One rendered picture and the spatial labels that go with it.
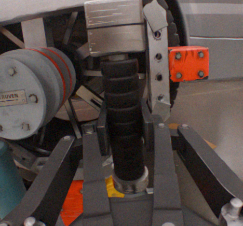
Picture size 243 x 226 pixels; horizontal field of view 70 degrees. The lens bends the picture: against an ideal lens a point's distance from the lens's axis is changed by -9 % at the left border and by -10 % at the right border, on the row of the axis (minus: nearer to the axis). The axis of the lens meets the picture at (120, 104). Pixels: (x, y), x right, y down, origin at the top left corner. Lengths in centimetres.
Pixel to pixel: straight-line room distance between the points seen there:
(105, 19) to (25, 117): 19
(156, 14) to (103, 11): 23
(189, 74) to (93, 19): 29
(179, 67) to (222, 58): 35
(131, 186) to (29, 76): 19
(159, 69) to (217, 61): 37
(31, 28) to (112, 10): 28
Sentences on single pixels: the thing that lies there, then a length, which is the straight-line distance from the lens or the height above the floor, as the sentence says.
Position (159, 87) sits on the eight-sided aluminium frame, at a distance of 41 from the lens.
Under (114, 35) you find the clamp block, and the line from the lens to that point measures 17.
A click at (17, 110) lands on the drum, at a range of 30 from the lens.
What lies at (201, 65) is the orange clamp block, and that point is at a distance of 43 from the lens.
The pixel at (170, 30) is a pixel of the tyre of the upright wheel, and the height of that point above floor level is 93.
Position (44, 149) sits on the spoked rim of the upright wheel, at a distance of 61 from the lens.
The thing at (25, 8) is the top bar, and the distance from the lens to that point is 22.
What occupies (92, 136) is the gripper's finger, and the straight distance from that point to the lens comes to 16.
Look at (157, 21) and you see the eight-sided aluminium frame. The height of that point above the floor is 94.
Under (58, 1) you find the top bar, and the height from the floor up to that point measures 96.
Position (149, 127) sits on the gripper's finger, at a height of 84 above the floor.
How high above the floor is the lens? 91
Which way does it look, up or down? 19 degrees down
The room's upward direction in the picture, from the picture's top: 6 degrees counter-clockwise
